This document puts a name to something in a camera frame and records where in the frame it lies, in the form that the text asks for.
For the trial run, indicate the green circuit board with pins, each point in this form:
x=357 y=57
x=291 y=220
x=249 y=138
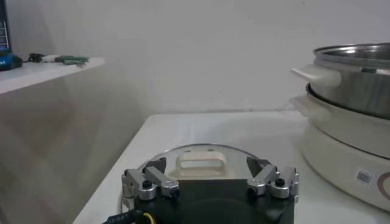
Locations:
x=71 y=59

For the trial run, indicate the white side table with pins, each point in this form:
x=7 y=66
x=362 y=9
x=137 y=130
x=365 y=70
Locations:
x=45 y=73

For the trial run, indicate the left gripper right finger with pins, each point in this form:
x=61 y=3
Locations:
x=265 y=178

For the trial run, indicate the blue computer mouse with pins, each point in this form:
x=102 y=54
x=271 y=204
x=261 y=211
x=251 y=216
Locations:
x=9 y=62

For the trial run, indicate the cream electric cooker pot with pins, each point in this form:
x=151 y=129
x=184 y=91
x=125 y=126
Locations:
x=335 y=152

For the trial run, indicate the stainless steel steamer basket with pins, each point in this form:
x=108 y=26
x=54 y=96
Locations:
x=350 y=91

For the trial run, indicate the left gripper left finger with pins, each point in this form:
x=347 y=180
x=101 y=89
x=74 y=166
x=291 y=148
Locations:
x=158 y=179

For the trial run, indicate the small white adapter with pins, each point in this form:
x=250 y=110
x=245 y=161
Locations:
x=50 y=58

